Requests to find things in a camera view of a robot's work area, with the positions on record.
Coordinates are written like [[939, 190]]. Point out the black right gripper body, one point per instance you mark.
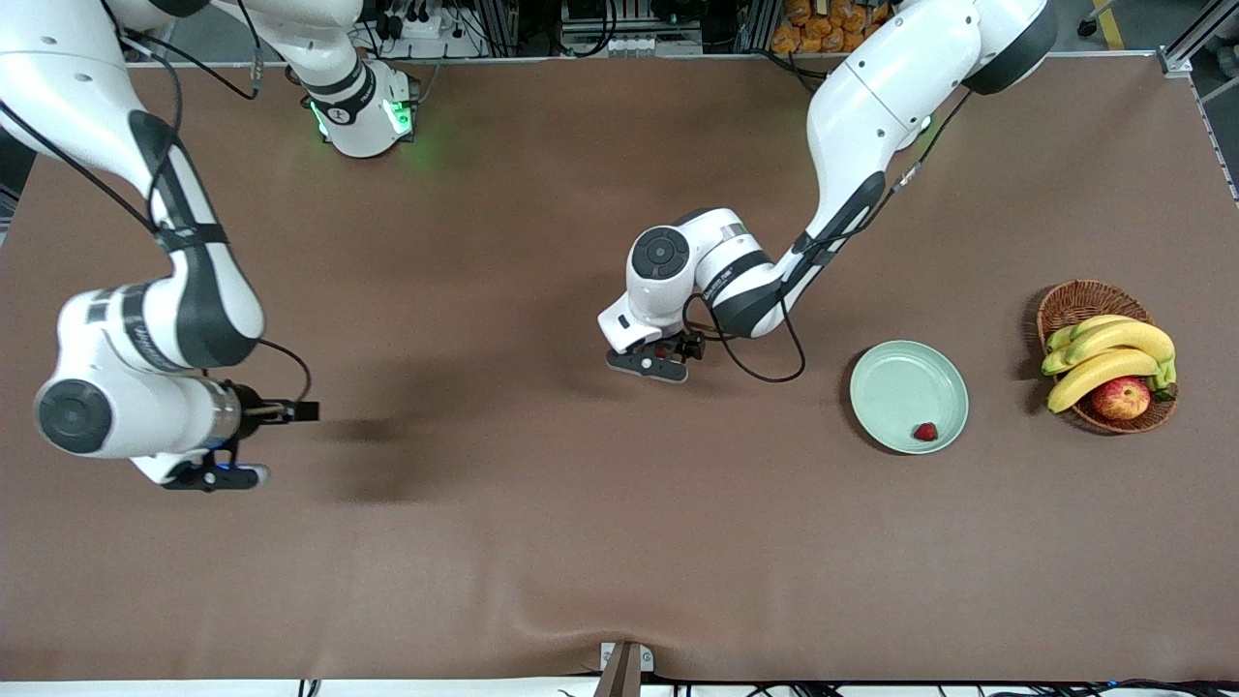
[[254, 409]]

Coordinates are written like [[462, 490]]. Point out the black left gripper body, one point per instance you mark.
[[689, 343]]

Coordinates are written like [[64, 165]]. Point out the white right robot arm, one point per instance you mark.
[[58, 87]]

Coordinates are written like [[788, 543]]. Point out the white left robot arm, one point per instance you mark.
[[871, 106]]

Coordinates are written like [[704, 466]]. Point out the light green round plate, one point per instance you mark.
[[900, 387]]

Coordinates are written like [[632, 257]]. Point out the brown table mat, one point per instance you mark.
[[484, 532]]

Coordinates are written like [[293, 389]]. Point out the white connector block row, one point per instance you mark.
[[629, 45]]

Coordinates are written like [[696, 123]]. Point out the metal table edge clamp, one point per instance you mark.
[[624, 673]]

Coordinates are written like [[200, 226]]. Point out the bag of orange buns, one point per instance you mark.
[[832, 29]]

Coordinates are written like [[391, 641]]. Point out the yellow banana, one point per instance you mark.
[[1055, 363], [1065, 336], [1094, 373], [1133, 337]]

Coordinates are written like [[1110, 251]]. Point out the brown wicker basket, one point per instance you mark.
[[1079, 300]]

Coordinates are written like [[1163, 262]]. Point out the white power strip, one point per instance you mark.
[[426, 24]]

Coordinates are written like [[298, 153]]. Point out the red yellow apple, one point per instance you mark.
[[1121, 399]]

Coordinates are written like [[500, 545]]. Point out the metal table corner bracket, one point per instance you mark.
[[1176, 60]]

